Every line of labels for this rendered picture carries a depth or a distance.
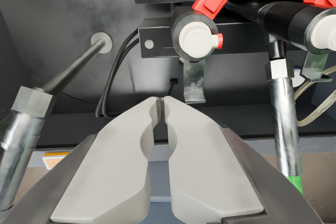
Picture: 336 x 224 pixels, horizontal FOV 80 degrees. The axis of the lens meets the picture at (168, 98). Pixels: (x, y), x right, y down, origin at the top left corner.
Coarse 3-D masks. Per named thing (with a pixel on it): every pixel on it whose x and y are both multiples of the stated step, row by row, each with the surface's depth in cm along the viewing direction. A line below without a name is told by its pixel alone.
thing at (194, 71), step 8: (184, 64) 13; (192, 64) 13; (200, 64) 13; (184, 72) 14; (192, 72) 14; (200, 72) 14; (184, 80) 14; (192, 80) 14; (200, 80) 14; (184, 88) 14; (192, 88) 14; (200, 88) 14
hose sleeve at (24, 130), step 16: (16, 112) 12; (16, 128) 12; (32, 128) 13; (0, 144) 12; (16, 144) 12; (32, 144) 13; (0, 160) 12; (16, 160) 12; (0, 176) 12; (16, 176) 12; (0, 192) 12; (16, 192) 13; (0, 208) 12
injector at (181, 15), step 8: (176, 8) 21; (184, 8) 15; (176, 16) 14; (184, 16) 12; (192, 16) 12; (200, 16) 12; (176, 24) 12; (184, 24) 12; (208, 24) 12; (176, 32) 12; (216, 32) 12; (176, 40) 12; (176, 48) 12; (184, 56) 13
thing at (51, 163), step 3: (45, 153) 36; (48, 153) 36; (51, 153) 36; (54, 153) 36; (57, 153) 36; (60, 153) 36; (63, 153) 36; (66, 153) 36; (45, 159) 36; (48, 159) 36; (51, 159) 36; (54, 159) 36; (57, 159) 36; (60, 159) 36; (48, 162) 36; (51, 162) 36; (54, 162) 36; (57, 162) 36; (48, 165) 36; (51, 165) 36; (54, 165) 36
